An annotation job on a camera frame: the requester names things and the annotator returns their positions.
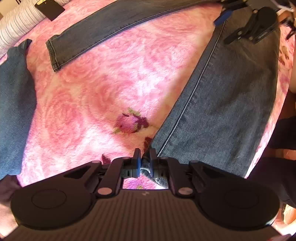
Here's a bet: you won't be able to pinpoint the pink rose blanket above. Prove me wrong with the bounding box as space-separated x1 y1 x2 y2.
0 0 296 237

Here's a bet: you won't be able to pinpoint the blue denim jeans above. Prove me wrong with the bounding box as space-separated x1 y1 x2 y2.
1 39 37 179

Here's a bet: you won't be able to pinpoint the black smartphone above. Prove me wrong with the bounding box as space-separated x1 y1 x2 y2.
35 0 65 21

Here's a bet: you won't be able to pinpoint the striped lilac duvet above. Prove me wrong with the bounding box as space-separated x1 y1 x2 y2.
0 0 71 57

